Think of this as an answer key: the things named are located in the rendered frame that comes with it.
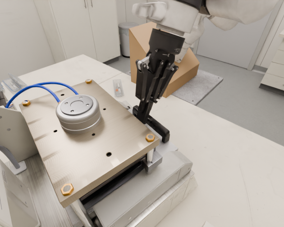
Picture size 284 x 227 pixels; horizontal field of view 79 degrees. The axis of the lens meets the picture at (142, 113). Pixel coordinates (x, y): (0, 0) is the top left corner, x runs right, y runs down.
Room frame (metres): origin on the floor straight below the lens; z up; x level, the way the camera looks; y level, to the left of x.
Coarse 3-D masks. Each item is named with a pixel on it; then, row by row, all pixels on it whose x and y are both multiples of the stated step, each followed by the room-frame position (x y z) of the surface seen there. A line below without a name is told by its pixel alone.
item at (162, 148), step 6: (156, 132) 0.35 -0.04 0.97; (162, 144) 0.30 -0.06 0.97; (168, 144) 0.30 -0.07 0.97; (156, 150) 0.28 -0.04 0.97; (162, 150) 0.28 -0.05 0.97; (168, 150) 0.28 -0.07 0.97; (174, 150) 0.28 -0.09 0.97; (144, 168) 0.23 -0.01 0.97; (66, 210) 0.13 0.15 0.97; (72, 210) 0.13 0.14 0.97; (90, 210) 0.13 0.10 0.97; (72, 216) 0.12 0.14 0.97; (90, 216) 0.13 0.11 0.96; (72, 222) 0.11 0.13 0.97; (78, 222) 0.11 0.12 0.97
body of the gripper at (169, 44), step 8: (152, 32) 0.39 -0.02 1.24; (160, 32) 0.37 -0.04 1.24; (168, 32) 0.43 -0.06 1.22; (152, 40) 0.38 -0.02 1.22; (160, 40) 0.37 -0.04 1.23; (168, 40) 0.36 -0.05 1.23; (176, 40) 0.37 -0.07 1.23; (184, 40) 0.39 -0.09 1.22; (152, 48) 0.37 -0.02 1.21; (160, 48) 0.36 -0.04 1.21; (168, 48) 0.36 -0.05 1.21; (176, 48) 0.36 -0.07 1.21; (152, 56) 0.36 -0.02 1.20; (160, 56) 0.37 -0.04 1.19; (168, 56) 0.39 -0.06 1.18; (152, 64) 0.36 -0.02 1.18; (152, 72) 0.37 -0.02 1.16; (160, 72) 0.38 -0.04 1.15
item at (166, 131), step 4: (136, 108) 0.41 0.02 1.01; (136, 112) 0.41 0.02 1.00; (148, 116) 0.38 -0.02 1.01; (148, 120) 0.36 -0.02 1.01; (152, 120) 0.36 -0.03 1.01; (156, 120) 0.36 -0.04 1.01; (148, 124) 0.36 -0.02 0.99; (152, 124) 0.35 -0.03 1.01; (156, 124) 0.34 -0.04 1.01; (160, 124) 0.34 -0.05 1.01; (152, 128) 0.35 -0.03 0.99; (156, 128) 0.33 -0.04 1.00; (160, 128) 0.33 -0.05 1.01; (164, 128) 0.33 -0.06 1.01; (160, 132) 0.32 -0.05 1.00; (164, 132) 0.31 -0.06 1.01; (168, 132) 0.31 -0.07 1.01; (164, 136) 0.31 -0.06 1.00; (168, 136) 0.31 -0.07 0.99; (164, 140) 0.31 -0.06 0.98; (168, 140) 0.32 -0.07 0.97
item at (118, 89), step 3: (114, 81) 0.98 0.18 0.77; (117, 81) 0.98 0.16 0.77; (120, 81) 0.98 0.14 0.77; (114, 84) 0.94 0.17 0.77; (117, 84) 0.94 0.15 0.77; (120, 84) 0.94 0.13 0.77; (114, 87) 0.90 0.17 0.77; (117, 87) 0.90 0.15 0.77; (120, 87) 0.90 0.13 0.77; (114, 90) 0.87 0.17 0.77; (117, 90) 0.87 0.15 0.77; (120, 90) 0.87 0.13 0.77; (117, 93) 0.84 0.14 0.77; (120, 93) 0.84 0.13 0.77; (123, 93) 0.84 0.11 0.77
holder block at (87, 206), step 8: (136, 168) 0.21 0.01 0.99; (120, 176) 0.20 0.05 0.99; (128, 176) 0.20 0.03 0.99; (112, 184) 0.18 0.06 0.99; (120, 184) 0.19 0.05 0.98; (96, 192) 0.16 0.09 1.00; (104, 192) 0.16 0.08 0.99; (88, 200) 0.14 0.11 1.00; (96, 200) 0.15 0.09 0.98; (88, 208) 0.14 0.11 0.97
